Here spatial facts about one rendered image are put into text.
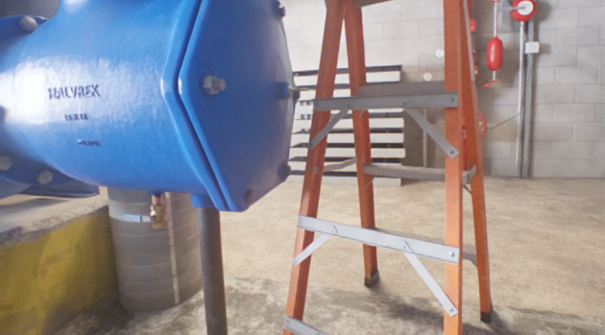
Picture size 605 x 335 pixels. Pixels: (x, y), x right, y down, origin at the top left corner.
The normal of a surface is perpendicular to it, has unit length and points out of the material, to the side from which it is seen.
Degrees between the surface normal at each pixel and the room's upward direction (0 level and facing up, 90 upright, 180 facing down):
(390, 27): 90
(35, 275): 90
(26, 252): 90
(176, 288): 90
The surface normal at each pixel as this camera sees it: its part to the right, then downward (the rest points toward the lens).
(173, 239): 0.67, 0.07
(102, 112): -0.25, 0.28
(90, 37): -0.24, -0.25
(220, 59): 0.88, -0.02
